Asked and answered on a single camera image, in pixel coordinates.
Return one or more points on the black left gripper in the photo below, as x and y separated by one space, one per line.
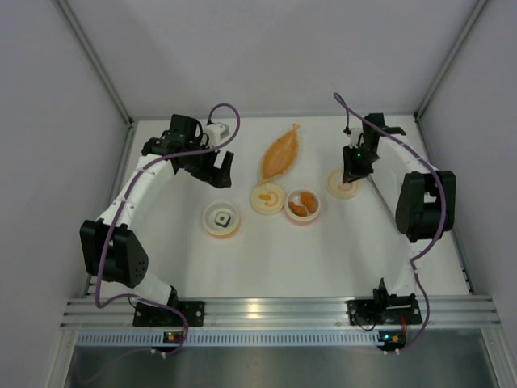
206 170

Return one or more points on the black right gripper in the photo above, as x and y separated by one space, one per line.
355 160

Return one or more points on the cream lid pink smiley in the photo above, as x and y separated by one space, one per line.
340 190

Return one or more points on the black white sushi piece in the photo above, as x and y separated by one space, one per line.
222 219

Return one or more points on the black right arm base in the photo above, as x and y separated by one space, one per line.
368 313

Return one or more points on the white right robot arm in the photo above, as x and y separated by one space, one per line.
419 198

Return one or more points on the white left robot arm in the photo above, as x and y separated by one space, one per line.
111 250

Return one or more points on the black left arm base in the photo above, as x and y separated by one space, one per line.
150 316

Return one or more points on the cream bowl orange base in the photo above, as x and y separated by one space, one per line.
211 211

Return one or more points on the cream lid orange smiley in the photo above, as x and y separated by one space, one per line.
267 199

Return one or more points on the cream bowl pink base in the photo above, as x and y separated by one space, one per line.
295 196

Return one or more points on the orange boat-shaped dish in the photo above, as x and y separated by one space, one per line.
280 155

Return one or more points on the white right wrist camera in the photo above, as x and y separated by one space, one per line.
354 135

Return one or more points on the right aluminium frame post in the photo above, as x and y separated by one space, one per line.
461 38

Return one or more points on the aluminium frame post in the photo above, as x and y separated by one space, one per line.
67 13
461 38

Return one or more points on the grey slotted cable duct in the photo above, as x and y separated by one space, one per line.
166 339

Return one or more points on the aluminium mounting rail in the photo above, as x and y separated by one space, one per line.
326 313

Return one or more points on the left aluminium frame post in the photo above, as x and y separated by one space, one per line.
67 13

